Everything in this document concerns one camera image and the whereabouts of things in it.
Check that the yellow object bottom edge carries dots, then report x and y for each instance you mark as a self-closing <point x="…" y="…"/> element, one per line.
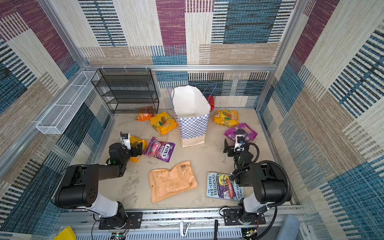
<point x="66" y="234"/>

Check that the white mesh wall basket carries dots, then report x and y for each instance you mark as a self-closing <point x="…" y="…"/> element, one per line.
<point x="59" y="116"/>

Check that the yellow gummy bag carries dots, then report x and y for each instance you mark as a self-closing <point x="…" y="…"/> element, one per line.
<point x="145" y="145"/>

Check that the purple Fox's candy bag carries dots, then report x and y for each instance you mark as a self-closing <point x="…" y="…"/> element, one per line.
<point x="160" y="150"/>

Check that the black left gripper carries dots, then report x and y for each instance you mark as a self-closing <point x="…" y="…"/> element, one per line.
<point x="135" y="149"/>

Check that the orange snack bag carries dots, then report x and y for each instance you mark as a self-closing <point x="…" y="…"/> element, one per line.
<point x="145" y="114"/>

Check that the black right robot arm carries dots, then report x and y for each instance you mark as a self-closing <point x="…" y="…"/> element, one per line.
<point x="270" y="183"/>

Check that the yellow snack bag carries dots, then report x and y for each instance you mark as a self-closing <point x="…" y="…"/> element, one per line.
<point x="163" y="123"/>
<point x="226" y="118"/>

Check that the black wire shelf rack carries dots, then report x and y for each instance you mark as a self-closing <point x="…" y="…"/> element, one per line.
<point x="127" y="90"/>

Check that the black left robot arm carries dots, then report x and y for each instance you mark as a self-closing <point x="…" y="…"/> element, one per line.
<point x="79" y="189"/>

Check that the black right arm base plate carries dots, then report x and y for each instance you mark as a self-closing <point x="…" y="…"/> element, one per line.
<point x="233" y="217"/>

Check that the purple snack bag right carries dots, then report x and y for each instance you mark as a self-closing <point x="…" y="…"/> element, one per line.
<point x="241" y="129"/>

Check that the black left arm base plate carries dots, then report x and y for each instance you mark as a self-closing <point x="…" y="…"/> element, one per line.
<point x="130" y="220"/>

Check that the treehouse children's book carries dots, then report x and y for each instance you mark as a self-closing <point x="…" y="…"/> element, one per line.
<point x="219" y="186"/>

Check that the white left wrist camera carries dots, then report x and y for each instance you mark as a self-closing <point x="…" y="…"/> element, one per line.
<point x="125" y="139"/>

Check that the red candy bag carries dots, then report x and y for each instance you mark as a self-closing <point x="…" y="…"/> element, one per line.
<point x="211" y="102"/>

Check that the blue checkered paper bag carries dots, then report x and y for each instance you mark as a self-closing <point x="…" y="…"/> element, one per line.
<point x="192" y="111"/>

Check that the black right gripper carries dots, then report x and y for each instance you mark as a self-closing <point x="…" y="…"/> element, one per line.
<point x="230" y="146"/>

